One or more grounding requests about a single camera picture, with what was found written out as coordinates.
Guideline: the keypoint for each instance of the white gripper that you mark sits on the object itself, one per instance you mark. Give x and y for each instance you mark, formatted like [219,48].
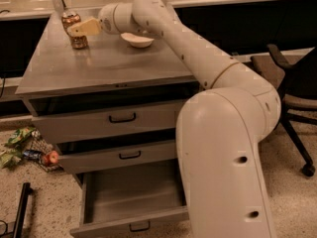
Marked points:
[106,21]

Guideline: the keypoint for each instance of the orange soda can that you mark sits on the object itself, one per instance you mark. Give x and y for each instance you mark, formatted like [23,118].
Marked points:
[68,19]

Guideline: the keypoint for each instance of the black bottom drawer handle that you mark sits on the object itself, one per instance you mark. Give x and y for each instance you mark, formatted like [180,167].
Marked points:
[140,226]

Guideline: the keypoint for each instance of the black office chair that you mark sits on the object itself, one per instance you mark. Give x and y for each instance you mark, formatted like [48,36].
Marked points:
[295,79]

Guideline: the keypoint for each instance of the grey drawer cabinet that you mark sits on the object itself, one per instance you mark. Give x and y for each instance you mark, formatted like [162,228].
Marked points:
[108,63]

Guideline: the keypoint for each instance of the grey middle drawer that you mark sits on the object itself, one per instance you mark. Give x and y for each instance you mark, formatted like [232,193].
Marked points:
[101,154]

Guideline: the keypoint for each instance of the grey drawer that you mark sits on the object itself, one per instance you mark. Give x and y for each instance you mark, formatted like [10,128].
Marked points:
[81,117]
[101,154]
[112,199]

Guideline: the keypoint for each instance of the green chip bag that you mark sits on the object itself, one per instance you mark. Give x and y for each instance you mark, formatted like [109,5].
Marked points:
[10,158]
[19,136]

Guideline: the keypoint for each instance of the black stand bar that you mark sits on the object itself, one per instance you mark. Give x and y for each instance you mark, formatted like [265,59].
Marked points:
[20,216]

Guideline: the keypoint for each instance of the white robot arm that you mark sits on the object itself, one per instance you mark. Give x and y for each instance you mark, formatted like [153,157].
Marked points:
[218,130]

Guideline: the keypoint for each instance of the black drawer handle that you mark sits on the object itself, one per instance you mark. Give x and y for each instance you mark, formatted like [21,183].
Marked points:
[118,120]
[129,156]
[140,226]

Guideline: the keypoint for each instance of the black top drawer handle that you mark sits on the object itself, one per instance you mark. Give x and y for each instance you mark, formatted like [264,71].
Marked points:
[118,120]

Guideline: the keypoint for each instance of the white bowl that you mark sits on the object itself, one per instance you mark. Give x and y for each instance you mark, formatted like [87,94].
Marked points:
[137,41]

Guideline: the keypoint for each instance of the grey top drawer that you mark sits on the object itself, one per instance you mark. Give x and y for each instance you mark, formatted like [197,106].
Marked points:
[81,117]

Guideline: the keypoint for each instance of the blue can on floor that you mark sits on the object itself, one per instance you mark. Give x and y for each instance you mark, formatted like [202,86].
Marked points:
[32,155]

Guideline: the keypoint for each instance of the black middle drawer handle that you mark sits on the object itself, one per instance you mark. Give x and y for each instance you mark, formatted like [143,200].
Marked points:
[129,156]

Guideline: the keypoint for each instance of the grey bottom drawer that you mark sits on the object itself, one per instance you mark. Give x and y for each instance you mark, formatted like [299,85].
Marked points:
[112,199]

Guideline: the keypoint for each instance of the red apple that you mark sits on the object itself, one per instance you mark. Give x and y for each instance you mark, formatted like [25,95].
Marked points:
[51,158]

